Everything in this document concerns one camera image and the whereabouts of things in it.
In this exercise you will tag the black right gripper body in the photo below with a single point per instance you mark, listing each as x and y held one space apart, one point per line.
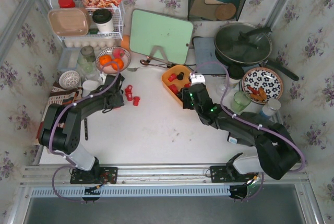
187 97

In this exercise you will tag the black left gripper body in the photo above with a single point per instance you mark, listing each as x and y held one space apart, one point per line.
114 88

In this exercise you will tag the black coffee capsule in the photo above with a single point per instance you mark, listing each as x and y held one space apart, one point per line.
180 76
179 95

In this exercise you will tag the orange plastic storage basket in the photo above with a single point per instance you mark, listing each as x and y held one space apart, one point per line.
175 79

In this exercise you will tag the green translucent cup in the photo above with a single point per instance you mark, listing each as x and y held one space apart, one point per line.
240 102

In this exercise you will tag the grey cloth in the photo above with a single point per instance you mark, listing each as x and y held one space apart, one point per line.
257 118

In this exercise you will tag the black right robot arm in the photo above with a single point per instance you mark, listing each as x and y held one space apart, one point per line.
276 152

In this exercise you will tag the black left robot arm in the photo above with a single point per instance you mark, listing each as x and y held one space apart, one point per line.
61 128

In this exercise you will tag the bowl with fruit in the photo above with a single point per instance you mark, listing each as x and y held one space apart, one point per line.
113 59

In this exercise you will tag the clear glass jar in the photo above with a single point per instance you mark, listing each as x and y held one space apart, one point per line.
86 61

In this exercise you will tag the grey induction cooker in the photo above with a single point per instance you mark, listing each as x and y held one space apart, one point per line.
205 52

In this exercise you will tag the metal spoon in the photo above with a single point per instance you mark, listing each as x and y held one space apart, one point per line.
148 65

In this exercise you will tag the white strainer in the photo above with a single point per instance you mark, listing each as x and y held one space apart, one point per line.
69 79

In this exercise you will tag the striped red cloth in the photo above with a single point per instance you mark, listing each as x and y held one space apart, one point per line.
61 96

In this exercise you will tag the egg tray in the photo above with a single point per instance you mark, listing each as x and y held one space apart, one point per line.
98 44

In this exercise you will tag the small cup black lid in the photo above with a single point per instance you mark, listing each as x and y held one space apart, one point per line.
236 73

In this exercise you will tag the clear blue rimmed container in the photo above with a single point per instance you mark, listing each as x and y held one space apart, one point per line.
69 59

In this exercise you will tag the green cutting board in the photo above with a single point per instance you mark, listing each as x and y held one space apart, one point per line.
159 36

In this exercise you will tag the blue flower patterned plate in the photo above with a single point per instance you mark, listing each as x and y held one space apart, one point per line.
262 84

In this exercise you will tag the white cup black lid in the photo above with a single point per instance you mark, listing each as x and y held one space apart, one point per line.
103 18

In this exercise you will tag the white blue bottle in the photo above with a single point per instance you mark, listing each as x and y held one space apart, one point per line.
270 108

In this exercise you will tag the black frying pan with lid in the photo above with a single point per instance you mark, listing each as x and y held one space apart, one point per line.
244 44

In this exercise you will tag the beige plastic container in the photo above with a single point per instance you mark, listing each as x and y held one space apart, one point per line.
69 22

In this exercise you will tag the black mesh organizer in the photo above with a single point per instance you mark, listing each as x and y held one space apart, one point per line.
215 10

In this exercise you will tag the red lidded jar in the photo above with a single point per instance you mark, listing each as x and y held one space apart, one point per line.
66 3

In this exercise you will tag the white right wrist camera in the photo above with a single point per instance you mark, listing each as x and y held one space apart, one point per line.
196 79

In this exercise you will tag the white wire rack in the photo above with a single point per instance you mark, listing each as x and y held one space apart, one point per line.
118 14

